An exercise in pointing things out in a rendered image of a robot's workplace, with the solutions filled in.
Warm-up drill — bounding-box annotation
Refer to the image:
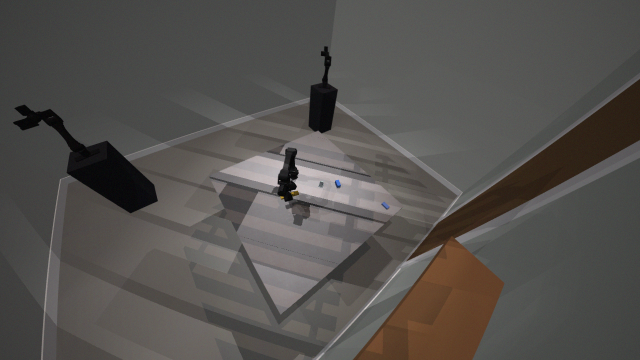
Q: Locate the yellow rectangular bar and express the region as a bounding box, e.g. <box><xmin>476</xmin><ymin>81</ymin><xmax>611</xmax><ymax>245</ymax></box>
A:
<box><xmin>280</xmin><ymin>190</ymin><xmax>299</xmax><ymax>200</ymax></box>

